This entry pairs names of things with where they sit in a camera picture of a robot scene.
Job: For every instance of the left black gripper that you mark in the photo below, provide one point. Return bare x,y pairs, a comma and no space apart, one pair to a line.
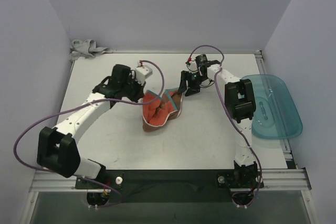
137,93

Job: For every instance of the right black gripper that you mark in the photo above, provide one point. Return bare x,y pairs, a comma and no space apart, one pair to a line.
194,82

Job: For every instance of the orange brown bear towel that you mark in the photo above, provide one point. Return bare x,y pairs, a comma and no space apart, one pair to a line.
164,108

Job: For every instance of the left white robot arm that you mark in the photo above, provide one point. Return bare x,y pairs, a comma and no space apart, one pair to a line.
57,146

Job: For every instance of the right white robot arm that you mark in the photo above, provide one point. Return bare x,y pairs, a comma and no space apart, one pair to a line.
237,98

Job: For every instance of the grey crumpled towel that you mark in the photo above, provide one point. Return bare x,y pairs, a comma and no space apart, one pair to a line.
87,49

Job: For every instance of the teal plastic tray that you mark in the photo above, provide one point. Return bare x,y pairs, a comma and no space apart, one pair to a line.
276,116

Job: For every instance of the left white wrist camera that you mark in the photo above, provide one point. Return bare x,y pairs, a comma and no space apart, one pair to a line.
142,73

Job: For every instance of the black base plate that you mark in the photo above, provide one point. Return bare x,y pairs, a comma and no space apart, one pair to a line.
165,194

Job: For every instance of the aluminium front frame rail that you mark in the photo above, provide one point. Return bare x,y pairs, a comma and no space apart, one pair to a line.
273,179

